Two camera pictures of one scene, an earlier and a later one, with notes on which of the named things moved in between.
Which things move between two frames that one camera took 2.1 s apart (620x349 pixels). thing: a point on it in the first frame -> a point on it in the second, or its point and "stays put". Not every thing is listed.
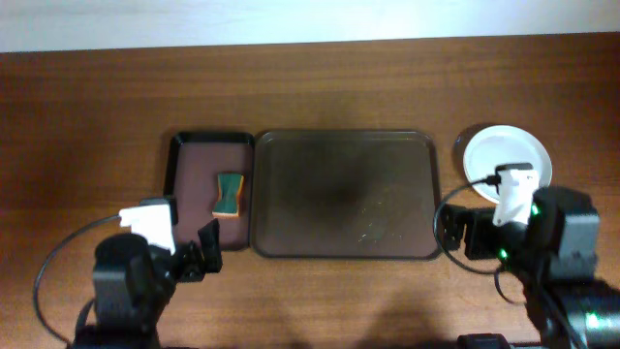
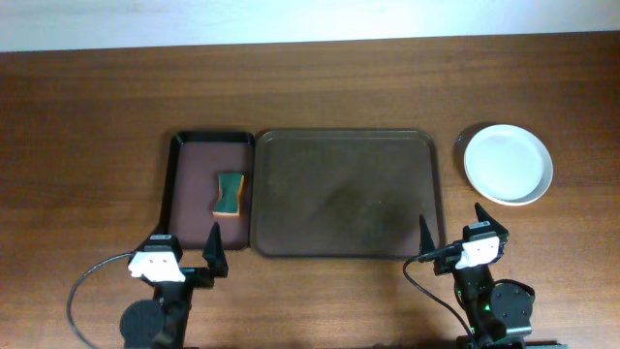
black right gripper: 477,219 -> 426,244
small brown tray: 192,164 stays put
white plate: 504,144 stays put
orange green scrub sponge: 229,187 stays put
